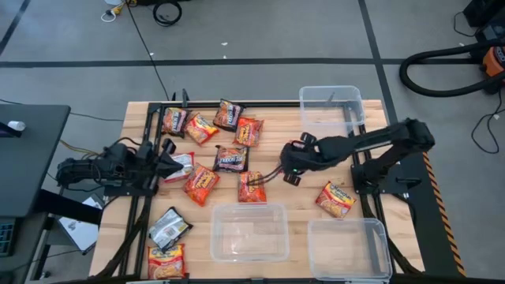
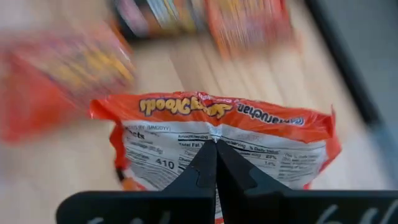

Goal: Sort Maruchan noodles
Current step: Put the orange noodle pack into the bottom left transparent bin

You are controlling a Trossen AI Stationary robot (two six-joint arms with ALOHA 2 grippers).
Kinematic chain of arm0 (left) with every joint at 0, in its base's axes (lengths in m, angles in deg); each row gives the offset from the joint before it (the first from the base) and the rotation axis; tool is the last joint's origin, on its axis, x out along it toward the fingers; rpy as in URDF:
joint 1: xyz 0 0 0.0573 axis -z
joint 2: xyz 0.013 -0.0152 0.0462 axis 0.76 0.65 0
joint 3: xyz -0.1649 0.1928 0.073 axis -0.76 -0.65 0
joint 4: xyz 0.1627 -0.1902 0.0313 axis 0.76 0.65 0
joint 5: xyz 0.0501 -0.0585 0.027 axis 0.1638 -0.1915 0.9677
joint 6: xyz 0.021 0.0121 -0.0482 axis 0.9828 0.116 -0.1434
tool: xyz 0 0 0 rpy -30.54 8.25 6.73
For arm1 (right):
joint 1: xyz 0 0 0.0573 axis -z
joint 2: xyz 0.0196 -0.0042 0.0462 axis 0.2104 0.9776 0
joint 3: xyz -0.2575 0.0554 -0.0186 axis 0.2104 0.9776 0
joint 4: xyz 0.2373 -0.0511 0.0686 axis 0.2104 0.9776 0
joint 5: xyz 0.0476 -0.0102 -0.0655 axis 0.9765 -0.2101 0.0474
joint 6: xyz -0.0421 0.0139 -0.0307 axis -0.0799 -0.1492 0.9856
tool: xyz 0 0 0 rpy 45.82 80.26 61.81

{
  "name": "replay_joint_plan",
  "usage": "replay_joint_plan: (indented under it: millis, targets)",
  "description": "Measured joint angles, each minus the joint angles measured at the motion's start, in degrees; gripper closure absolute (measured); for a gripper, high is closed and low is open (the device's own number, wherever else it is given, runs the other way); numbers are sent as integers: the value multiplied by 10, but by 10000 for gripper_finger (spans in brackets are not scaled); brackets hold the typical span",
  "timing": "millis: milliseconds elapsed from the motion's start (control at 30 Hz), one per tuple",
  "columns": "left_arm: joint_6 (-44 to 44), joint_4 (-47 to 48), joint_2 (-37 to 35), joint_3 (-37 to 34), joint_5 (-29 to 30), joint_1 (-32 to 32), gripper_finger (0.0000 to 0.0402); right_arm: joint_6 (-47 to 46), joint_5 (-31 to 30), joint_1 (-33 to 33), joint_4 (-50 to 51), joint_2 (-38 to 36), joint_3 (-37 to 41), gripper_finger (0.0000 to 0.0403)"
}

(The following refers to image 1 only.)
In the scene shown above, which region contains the yellow red Maruchan ramen pack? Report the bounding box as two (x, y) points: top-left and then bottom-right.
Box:
(147, 243), (188, 280)
(315, 181), (357, 219)

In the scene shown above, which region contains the orange Maruchan noodle pack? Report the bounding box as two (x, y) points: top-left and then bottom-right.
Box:
(237, 170), (267, 204)
(182, 163), (221, 207)
(183, 113), (220, 146)
(232, 117), (264, 148)

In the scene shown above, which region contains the red white noodle pack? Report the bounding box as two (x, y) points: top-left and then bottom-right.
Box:
(163, 151), (196, 185)

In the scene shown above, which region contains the dark red noodle pack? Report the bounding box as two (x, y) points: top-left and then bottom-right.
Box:
(161, 106), (191, 139)

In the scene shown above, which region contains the black white noodle pack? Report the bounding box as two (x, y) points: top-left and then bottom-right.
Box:
(148, 206), (194, 254)

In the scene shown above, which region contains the black desk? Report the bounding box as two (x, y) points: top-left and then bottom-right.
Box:
(0, 103), (104, 226)

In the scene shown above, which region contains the orange vacuum cleaner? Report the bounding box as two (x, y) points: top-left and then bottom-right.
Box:
(479, 45), (505, 95)

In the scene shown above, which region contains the white paper box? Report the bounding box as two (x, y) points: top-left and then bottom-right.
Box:
(58, 195), (104, 254)

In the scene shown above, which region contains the thin black floor cable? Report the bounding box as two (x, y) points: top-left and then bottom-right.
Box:
(470, 90), (505, 155)

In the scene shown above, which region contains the grey keyboard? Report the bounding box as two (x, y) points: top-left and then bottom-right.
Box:
(0, 216), (17, 257)

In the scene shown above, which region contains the black equipment case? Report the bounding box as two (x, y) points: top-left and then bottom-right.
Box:
(461, 0), (505, 43)

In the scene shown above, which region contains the black fire noodle pack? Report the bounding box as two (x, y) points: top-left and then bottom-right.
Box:
(212, 98), (245, 133)
(212, 144), (249, 174)

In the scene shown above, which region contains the long black floor cable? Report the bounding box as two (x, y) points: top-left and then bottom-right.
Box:
(125, 0), (171, 102)

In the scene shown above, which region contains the coiled black cable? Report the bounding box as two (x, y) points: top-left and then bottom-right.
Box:
(152, 0), (184, 28)

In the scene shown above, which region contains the white cable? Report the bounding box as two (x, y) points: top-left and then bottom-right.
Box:
(100, 6), (119, 23)

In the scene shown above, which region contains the black vacuum hose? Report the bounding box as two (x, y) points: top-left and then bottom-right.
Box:
(398, 41), (505, 99)

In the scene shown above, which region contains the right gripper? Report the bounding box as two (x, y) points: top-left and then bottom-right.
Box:
(247, 132), (323, 187)

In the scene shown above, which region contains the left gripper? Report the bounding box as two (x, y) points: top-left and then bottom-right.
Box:
(133, 137), (185, 196)

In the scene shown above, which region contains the clear plastic bin with label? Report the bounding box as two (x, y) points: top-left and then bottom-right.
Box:
(209, 202), (291, 264)

